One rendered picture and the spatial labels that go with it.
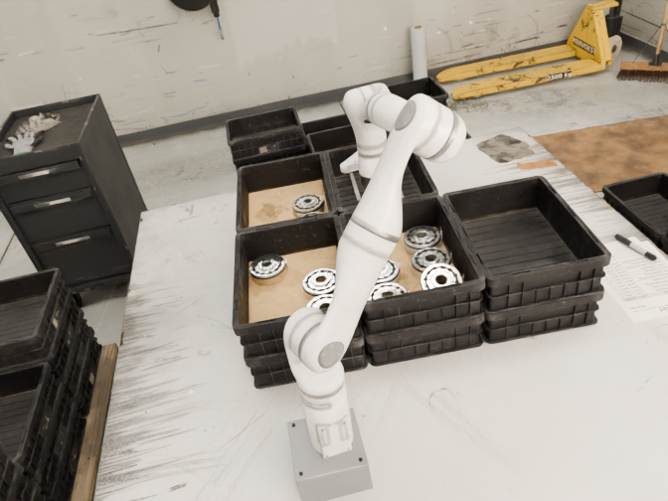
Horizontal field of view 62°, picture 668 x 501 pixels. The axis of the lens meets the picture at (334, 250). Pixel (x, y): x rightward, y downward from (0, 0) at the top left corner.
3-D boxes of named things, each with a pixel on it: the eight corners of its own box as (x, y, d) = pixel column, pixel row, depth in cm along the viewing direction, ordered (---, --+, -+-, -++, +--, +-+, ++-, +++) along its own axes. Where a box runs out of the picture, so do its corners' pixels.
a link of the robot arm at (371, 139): (356, 163, 126) (392, 152, 127) (348, 98, 116) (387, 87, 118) (346, 150, 131) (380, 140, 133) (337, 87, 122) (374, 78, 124)
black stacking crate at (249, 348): (365, 341, 135) (359, 307, 128) (245, 364, 135) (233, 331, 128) (343, 247, 167) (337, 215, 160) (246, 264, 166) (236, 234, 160)
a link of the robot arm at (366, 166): (360, 155, 139) (357, 132, 136) (398, 164, 133) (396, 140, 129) (338, 172, 134) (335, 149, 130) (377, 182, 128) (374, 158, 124)
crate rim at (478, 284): (487, 289, 130) (487, 281, 128) (361, 313, 129) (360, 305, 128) (440, 200, 161) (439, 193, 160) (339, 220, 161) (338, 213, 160)
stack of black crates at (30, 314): (89, 417, 214) (36, 337, 187) (11, 437, 212) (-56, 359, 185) (103, 344, 246) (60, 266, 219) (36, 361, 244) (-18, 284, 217)
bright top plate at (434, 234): (442, 246, 153) (442, 244, 152) (406, 250, 153) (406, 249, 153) (436, 225, 161) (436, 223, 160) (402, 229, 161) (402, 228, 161)
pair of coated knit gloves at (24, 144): (36, 153, 243) (33, 147, 241) (-7, 163, 242) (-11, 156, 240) (49, 130, 263) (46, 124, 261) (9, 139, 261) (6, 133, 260)
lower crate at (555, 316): (600, 327, 142) (607, 292, 135) (485, 349, 142) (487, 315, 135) (536, 238, 174) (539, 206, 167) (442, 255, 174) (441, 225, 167)
